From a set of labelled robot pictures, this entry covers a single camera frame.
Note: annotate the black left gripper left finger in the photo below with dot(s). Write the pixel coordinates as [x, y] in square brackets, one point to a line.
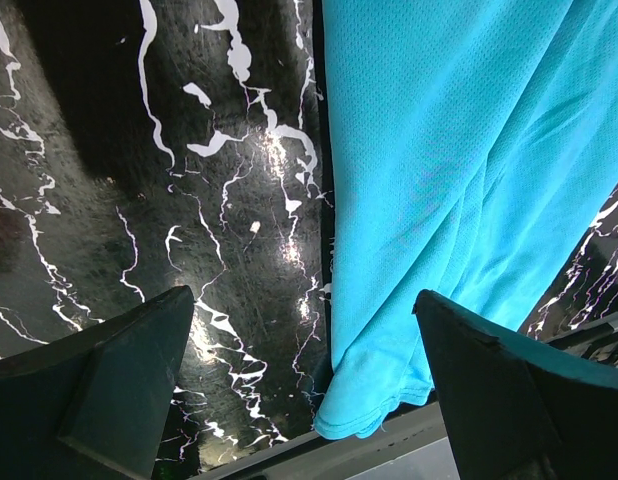
[93, 405]

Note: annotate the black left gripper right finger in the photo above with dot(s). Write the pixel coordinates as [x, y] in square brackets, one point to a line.
[515, 408]

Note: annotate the teal t shirt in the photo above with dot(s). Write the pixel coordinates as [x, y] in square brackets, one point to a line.
[473, 142]

